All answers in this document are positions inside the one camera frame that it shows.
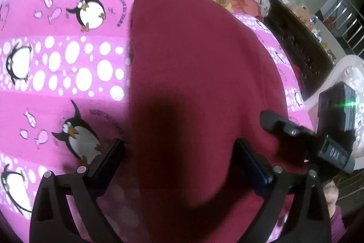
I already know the maroon red sweater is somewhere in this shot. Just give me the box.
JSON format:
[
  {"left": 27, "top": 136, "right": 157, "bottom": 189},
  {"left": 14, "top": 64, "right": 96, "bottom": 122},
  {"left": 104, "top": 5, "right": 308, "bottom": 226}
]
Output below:
[{"left": 129, "top": 0, "right": 304, "bottom": 242}]

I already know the maroon right sleeve forearm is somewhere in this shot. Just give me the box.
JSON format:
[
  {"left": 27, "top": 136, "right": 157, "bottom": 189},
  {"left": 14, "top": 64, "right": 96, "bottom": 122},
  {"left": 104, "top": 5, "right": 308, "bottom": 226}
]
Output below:
[{"left": 331, "top": 206, "right": 346, "bottom": 243}]

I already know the person's right hand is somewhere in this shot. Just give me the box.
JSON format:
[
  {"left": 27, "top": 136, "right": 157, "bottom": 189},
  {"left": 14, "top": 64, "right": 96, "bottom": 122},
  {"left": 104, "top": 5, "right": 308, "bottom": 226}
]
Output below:
[{"left": 323, "top": 181, "right": 339, "bottom": 218}]

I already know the dark wooden bedside cabinet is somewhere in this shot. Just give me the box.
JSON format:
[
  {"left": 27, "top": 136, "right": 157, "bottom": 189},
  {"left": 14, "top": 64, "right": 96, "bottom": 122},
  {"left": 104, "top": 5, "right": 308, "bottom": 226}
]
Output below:
[{"left": 264, "top": 0, "right": 333, "bottom": 100}]

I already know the pink penguin bedspread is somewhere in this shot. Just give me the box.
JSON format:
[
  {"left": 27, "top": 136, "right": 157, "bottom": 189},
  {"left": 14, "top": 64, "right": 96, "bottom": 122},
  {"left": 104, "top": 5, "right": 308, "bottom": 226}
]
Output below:
[{"left": 0, "top": 0, "right": 317, "bottom": 243}]

